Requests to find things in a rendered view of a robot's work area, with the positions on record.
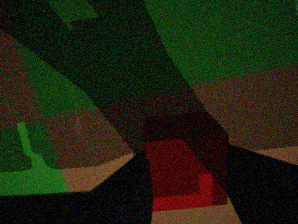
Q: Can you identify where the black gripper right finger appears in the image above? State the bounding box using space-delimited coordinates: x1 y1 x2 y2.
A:
226 143 298 224

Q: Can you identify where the dark red cube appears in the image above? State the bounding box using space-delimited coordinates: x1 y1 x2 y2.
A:
144 112 229 212

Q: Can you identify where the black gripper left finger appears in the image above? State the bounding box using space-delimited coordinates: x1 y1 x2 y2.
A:
0 150 153 224

